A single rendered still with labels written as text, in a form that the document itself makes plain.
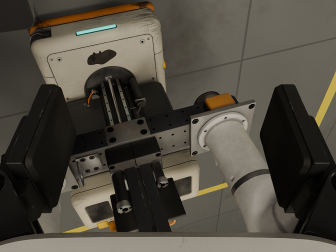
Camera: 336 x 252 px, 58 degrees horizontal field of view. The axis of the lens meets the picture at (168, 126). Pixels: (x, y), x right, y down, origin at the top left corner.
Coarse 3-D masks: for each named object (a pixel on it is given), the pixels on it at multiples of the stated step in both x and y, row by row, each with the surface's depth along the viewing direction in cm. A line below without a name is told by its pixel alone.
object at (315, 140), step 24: (288, 96) 11; (264, 120) 13; (288, 120) 11; (312, 120) 11; (264, 144) 13; (288, 144) 11; (312, 144) 10; (288, 168) 11; (312, 168) 9; (288, 192) 11; (312, 192) 9
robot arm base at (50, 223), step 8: (64, 184) 68; (56, 208) 60; (40, 216) 56; (48, 216) 57; (56, 216) 59; (40, 224) 55; (48, 224) 56; (56, 224) 58; (48, 232) 55; (56, 232) 56
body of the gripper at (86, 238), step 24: (24, 240) 7; (48, 240) 7; (72, 240) 7; (96, 240) 7; (120, 240) 7; (144, 240) 7; (168, 240) 7; (192, 240) 7; (216, 240) 7; (240, 240) 7; (264, 240) 7; (288, 240) 7; (312, 240) 7
